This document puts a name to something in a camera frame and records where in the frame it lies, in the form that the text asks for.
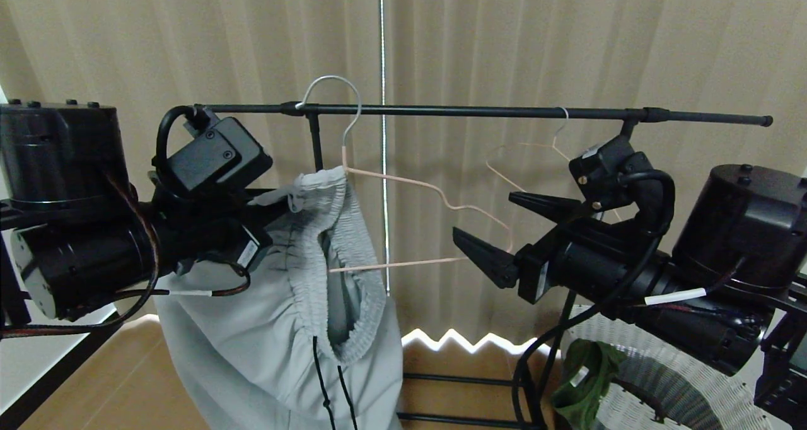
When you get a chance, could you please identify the black clothes rack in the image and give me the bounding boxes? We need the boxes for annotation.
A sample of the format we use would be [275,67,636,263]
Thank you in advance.
[194,102,774,430]

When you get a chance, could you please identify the white laundry basket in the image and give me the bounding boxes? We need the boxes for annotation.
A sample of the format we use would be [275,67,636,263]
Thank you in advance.
[560,322,773,430]

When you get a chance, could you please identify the green garment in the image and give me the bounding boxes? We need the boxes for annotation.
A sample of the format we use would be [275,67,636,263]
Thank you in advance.
[552,339,628,430]

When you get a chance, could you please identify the pink clothes hanger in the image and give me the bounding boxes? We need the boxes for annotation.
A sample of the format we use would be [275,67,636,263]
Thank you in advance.
[485,108,625,223]
[295,75,514,274]

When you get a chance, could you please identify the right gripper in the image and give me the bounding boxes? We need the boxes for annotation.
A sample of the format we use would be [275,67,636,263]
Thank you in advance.
[452,192,774,378]

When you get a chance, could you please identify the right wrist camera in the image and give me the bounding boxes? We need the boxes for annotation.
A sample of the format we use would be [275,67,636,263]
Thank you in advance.
[569,134,658,219]

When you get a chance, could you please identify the pale grey shorts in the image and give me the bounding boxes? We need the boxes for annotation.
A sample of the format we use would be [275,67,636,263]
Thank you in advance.
[154,165,404,430]

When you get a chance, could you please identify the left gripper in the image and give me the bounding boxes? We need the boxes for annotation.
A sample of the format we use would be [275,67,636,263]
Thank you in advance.
[11,187,276,322]

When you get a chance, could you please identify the beige curtain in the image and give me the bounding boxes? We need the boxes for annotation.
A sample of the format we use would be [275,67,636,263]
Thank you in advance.
[0,0,807,355]

